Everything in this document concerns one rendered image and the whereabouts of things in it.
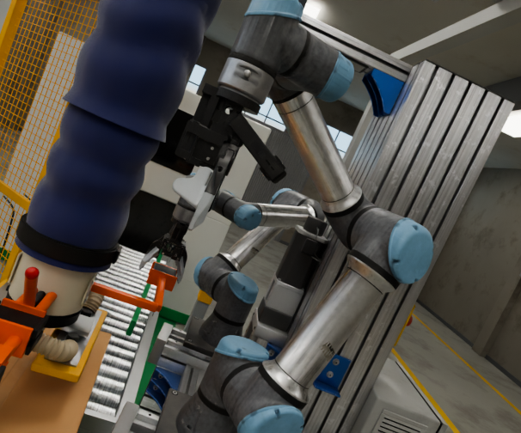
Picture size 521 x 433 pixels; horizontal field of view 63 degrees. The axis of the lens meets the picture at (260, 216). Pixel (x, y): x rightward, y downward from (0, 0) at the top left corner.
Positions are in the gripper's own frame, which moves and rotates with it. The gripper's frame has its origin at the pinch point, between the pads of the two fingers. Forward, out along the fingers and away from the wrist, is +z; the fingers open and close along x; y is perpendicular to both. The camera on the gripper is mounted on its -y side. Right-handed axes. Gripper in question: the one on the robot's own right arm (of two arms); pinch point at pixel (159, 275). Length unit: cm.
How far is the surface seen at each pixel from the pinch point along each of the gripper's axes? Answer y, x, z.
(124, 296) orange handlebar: 26.6, -8.2, -0.4
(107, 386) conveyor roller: -35, 1, 65
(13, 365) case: 29.7, -26.6, 24.3
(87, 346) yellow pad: 34.5, -11.8, 11.2
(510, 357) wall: -475, 676, 86
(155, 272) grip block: 4.0, -1.8, -1.6
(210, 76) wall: -973, -2, -201
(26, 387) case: 36.5, -21.1, 24.3
